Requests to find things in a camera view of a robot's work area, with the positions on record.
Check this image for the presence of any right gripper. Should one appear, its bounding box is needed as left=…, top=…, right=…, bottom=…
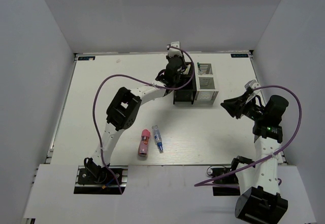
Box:
left=221, top=91, right=267, bottom=121

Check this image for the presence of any green capped pen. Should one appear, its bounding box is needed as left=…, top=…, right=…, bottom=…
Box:
left=197, top=62, right=203, bottom=74

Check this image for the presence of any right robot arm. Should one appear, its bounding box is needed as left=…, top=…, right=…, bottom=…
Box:
left=221, top=92, right=289, bottom=223

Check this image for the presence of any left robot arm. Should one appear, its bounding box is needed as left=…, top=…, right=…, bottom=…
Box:
left=84, top=53, right=187, bottom=183

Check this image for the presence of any black slotted pen holder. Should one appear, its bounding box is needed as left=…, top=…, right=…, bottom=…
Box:
left=173, top=68, right=197, bottom=105

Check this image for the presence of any white slotted pen holder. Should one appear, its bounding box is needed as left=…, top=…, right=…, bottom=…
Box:
left=194, top=63, right=219, bottom=105

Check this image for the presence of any right blue table label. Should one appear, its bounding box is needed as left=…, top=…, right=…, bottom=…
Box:
left=231, top=53, right=249, bottom=58

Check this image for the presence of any blue table label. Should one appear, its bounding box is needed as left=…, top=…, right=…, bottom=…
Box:
left=231, top=53, right=249, bottom=58
left=78, top=56, right=95, bottom=61

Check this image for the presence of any blue correction tape pen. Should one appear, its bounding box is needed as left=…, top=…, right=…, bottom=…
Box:
left=152, top=125, right=164, bottom=153

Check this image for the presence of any pink glue stick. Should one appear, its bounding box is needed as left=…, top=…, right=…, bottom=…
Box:
left=138, top=129, right=150, bottom=157

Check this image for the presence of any left blue table label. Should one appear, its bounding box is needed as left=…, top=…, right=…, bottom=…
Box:
left=78, top=56, right=95, bottom=61

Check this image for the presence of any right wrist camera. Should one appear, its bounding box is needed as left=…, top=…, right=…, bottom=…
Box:
left=244, top=80, right=260, bottom=96

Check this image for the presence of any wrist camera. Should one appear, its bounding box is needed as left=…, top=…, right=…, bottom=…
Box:
left=166, top=41, right=183, bottom=59
left=244, top=80, right=260, bottom=96

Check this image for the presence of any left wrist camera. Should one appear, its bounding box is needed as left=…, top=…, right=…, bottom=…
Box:
left=166, top=41, right=183, bottom=59

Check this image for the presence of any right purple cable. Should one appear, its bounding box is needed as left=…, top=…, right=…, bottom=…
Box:
left=194, top=84, right=303, bottom=189

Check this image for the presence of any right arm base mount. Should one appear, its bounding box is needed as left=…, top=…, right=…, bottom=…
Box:
left=206, top=165, right=240, bottom=197

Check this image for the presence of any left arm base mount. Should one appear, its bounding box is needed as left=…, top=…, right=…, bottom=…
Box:
left=74, top=166, right=128, bottom=195

